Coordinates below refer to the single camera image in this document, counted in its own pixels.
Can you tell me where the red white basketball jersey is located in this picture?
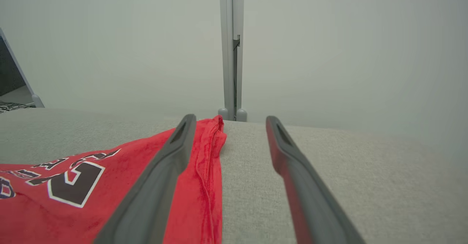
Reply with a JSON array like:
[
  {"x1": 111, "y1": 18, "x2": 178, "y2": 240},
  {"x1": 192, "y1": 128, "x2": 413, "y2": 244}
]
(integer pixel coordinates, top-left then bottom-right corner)
[{"x1": 0, "y1": 115, "x2": 227, "y2": 244}]

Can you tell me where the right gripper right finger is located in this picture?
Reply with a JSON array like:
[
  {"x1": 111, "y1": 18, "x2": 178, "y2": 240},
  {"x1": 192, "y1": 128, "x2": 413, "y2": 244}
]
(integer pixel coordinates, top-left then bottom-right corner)
[{"x1": 265, "y1": 116, "x2": 367, "y2": 244}]

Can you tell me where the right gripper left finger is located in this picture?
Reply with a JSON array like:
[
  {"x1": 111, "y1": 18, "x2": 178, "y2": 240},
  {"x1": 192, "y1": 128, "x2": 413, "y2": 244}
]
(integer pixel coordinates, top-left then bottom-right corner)
[{"x1": 93, "y1": 114, "x2": 197, "y2": 244}]

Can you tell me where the grey partition post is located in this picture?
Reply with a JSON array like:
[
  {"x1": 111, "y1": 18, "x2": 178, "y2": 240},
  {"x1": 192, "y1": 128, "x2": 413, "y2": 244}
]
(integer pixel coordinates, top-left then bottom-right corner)
[
  {"x1": 0, "y1": 28, "x2": 45, "y2": 108},
  {"x1": 218, "y1": 0, "x2": 248, "y2": 122}
]

